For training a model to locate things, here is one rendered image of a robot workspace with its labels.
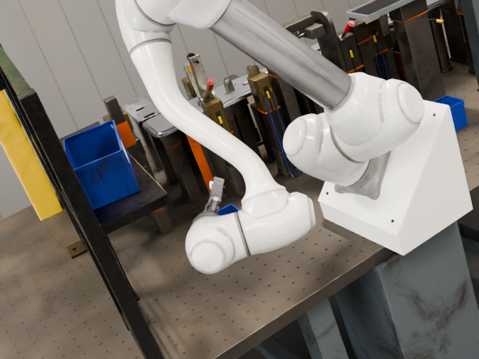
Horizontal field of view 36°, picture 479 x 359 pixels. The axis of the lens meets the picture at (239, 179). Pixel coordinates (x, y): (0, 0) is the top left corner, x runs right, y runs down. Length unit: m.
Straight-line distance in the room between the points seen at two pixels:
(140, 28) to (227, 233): 0.50
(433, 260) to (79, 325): 1.04
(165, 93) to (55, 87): 2.66
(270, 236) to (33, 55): 2.87
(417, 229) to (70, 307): 1.08
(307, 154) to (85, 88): 2.59
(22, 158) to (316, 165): 1.41
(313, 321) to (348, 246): 0.23
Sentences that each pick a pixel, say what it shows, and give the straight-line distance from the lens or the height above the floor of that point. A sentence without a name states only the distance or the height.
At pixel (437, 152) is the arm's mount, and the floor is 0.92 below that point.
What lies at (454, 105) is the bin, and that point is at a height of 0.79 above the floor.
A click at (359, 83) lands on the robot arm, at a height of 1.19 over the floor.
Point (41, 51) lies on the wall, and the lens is 4.28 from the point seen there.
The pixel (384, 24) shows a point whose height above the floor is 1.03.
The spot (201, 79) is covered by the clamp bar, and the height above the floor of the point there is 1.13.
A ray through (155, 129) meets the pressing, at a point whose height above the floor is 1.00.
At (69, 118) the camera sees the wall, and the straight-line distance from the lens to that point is 4.36.
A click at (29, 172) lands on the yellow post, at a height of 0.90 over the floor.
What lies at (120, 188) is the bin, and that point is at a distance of 2.07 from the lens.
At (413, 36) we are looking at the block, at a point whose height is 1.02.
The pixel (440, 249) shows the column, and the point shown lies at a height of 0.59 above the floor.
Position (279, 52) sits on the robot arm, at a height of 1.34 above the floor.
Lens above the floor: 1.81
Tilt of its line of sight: 24 degrees down
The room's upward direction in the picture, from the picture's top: 20 degrees counter-clockwise
